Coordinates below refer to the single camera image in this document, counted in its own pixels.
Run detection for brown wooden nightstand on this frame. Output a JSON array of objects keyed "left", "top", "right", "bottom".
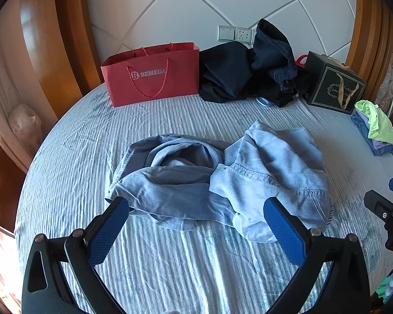
[{"left": 0, "top": 137, "right": 30, "bottom": 233}]

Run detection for black garment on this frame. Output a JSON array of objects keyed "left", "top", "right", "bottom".
[{"left": 199, "top": 42, "right": 312, "bottom": 108}]

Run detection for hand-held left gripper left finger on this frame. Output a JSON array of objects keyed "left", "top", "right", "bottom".
[{"left": 21, "top": 196, "right": 130, "bottom": 314}]

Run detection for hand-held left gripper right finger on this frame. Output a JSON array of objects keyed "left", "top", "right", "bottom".
[{"left": 264, "top": 197, "right": 370, "bottom": 314}]

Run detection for wooden headboard frame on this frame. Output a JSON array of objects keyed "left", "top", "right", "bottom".
[
  {"left": 345, "top": 0, "right": 393, "bottom": 112},
  {"left": 0, "top": 0, "right": 103, "bottom": 158}
]

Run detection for folded blue jeans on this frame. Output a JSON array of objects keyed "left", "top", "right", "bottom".
[{"left": 350, "top": 113, "right": 393, "bottom": 157}]

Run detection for white padded headboard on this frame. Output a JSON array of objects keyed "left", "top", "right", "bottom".
[{"left": 85, "top": 0, "right": 357, "bottom": 64}]

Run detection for light green garment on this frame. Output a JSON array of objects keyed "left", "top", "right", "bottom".
[{"left": 354, "top": 100, "right": 393, "bottom": 146}]

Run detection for light blue pants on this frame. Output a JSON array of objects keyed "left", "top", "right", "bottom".
[{"left": 105, "top": 120, "right": 335, "bottom": 244}]

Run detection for black gift box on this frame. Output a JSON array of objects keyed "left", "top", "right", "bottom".
[{"left": 303, "top": 51, "right": 367, "bottom": 116}]

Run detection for purple garment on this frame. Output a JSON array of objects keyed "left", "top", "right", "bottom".
[{"left": 357, "top": 110, "right": 393, "bottom": 153}]

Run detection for white wall socket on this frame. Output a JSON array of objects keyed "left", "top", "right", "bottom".
[{"left": 234, "top": 27, "right": 253, "bottom": 44}]

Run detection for red paper bag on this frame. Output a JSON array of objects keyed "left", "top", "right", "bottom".
[{"left": 100, "top": 42, "right": 201, "bottom": 108}]

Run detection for clear plastic bag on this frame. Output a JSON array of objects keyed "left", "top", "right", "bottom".
[{"left": 8, "top": 104, "right": 43, "bottom": 153}]

